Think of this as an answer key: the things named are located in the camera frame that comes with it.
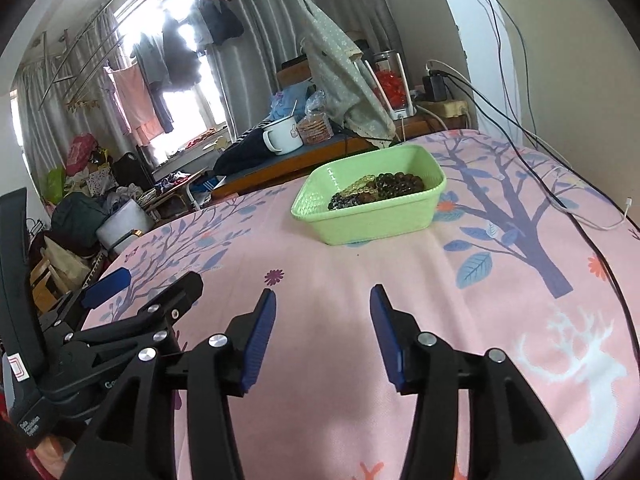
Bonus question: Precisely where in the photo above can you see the dark navy folded clothes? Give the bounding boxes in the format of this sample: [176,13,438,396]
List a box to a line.
[214,128,274,177]

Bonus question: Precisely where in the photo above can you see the green plastic basket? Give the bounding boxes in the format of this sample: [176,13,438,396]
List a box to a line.
[291,144,447,246]

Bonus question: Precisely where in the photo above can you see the black power adapter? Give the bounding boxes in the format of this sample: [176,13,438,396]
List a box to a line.
[422,72,448,102]

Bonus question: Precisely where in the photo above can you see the grey dotted cloth cover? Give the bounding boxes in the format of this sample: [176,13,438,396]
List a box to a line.
[297,0,396,148]

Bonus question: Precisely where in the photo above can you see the green plastic bag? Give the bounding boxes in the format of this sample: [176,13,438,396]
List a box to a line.
[44,167,66,205]

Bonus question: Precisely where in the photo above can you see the small folding table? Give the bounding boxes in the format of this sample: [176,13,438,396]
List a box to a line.
[143,169,207,221]

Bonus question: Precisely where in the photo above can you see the blender with red contents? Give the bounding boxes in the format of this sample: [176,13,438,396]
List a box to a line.
[373,50,416,120]

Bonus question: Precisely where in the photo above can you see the dark green bag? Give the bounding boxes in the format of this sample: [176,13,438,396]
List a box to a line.
[51,192,108,249]

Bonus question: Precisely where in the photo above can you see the pink plastic bag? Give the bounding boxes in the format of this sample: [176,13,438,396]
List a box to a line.
[65,132,98,177]

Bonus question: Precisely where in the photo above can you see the pink hanging garment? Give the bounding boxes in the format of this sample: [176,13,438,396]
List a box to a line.
[105,64,164,146]

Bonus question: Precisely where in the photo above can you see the pink deer print bedsheet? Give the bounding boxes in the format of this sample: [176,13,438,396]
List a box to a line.
[87,130,639,479]

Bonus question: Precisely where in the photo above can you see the white enamel mug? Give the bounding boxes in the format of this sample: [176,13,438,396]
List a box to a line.
[262,116,304,156]

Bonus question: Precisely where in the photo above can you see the light blue clothes pile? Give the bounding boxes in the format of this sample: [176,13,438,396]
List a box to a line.
[268,80,312,122]

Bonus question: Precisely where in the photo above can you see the black cable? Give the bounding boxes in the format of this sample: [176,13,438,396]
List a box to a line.
[424,0,640,361]

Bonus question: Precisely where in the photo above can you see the cardboard box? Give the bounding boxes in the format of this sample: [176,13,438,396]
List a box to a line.
[277,60,311,89]

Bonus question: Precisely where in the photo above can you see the white storage bin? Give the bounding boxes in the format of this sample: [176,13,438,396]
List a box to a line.
[96,200,154,255]

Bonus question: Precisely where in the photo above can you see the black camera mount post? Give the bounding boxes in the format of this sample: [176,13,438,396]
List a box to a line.
[1,188,53,448]

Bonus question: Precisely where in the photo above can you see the white charging cable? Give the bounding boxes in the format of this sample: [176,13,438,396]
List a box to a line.
[414,58,634,232]

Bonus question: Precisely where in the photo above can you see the bagged round crackers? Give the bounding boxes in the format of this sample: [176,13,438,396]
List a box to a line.
[296,90,334,145]

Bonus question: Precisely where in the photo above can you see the dark hanging jacket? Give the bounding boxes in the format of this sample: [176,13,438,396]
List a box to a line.
[162,16,201,91]

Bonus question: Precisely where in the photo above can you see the wooden chair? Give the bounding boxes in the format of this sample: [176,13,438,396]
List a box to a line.
[29,257,70,314]

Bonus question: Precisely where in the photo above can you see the grey window curtain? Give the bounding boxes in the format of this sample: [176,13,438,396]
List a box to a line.
[208,0,401,132]

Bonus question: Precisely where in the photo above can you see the yellow crystal bead bracelet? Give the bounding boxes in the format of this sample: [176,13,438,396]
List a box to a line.
[342,173,380,196]

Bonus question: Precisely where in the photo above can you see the wooden desk blue top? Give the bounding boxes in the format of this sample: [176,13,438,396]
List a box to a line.
[210,114,470,200]

